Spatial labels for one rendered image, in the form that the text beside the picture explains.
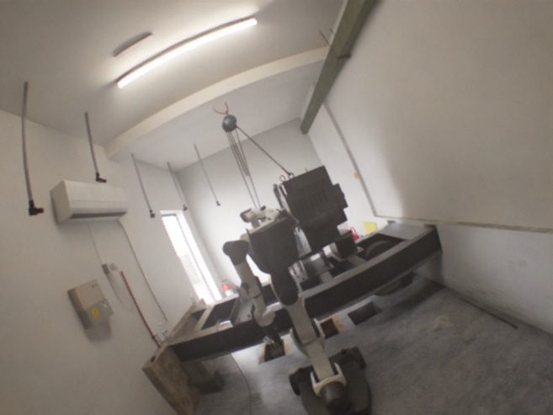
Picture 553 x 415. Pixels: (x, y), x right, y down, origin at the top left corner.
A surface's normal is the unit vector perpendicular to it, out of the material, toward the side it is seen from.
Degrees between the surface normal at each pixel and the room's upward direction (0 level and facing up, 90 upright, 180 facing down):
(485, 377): 0
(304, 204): 90
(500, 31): 90
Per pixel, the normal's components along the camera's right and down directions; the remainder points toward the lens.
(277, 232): 0.57, -0.16
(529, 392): -0.40, -0.91
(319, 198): 0.22, -0.09
